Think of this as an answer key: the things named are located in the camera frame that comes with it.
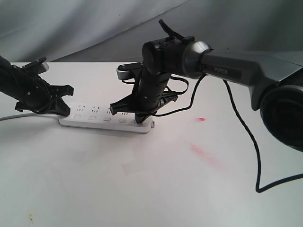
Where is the white five-outlet power strip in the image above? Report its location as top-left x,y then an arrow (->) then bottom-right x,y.
58,103 -> 155,134

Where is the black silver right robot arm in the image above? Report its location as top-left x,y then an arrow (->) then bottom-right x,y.
110,37 -> 303,150

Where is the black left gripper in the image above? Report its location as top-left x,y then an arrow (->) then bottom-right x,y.
11,66 -> 74,116

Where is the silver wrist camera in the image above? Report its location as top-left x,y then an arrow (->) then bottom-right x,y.
116,62 -> 143,80
22,57 -> 49,75

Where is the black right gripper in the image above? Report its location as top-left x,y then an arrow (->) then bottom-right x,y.
110,68 -> 178,123

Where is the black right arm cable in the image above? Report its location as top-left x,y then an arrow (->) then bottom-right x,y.
120,20 -> 303,193

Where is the grey power strip cord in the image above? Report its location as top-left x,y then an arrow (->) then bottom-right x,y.
0,113 -> 34,122

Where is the grey backdrop cloth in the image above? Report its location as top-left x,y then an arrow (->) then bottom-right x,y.
0,0 -> 303,62

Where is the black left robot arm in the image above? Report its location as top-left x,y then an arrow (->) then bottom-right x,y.
0,57 -> 74,116

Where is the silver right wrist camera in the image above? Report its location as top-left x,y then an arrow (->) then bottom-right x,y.
116,62 -> 143,80

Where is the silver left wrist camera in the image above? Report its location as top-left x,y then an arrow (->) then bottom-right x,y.
22,57 -> 49,75

